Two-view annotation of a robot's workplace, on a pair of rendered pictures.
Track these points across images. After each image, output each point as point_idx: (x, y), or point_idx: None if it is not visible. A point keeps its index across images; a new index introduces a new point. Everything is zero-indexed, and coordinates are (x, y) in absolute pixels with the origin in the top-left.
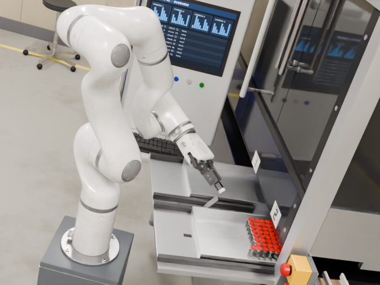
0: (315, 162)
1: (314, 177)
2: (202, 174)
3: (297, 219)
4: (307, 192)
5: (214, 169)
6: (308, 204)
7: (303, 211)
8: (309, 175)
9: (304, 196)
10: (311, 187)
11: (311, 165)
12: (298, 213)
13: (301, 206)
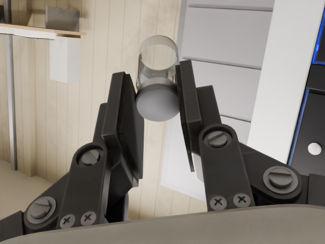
0: (300, 172)
1: (276, 140)
2: (81, 154)
3: (305, 11)
4: (288, 98)
5: (194, 171)
6: (268, 77)
7: (282, 49)
8: (315, 136)
9: (301, 82)
10: (279, 115)
11: (321, 159)
12: (305, 29)
13: (301, 54)
